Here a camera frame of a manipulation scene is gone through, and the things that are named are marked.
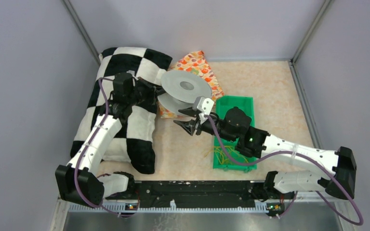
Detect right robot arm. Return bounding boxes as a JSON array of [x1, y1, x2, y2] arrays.
[[174, 107, 357, 199]]

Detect green plastic compartment bin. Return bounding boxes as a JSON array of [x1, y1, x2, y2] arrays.
[[213, 95, 257, 173]]

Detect aluminium frame rail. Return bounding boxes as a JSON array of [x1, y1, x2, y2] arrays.
[[49, 180, 348, 231]]

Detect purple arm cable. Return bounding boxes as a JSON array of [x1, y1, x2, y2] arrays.
[[205, 115, 364, 226], [73, 77, 141, 218]]

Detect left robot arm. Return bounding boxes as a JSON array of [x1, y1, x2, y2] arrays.
[[55, 73, 165, 208]]

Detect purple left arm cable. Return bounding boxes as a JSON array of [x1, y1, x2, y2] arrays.
[[73, 77, 141, 218]]

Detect white perforated cable spool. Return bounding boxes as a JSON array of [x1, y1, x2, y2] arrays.
[[158, 70, 212, 117]]

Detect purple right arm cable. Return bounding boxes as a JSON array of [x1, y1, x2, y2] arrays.
[[205, 115, 364, 226]]

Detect yellow cable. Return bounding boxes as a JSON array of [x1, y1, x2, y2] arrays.
[[204, 145, 251, 166]]

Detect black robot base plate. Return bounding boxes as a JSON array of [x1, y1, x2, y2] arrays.
[[108, 180, 294, 208]]

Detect black white checkered pillow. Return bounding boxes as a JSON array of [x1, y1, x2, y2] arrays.
[[70, 47, 173, 175]]

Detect floral orange fabric pouch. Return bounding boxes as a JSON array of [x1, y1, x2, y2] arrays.
[[159, 51, 224, 119]]

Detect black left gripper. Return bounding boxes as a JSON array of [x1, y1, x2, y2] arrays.
[[127, 76, 171, 106]]

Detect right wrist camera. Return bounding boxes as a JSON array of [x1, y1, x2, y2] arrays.
[[192, 96, 214, 119]]

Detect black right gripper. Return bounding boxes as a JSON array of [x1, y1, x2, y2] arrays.
[[174, 106, 237, 143]]

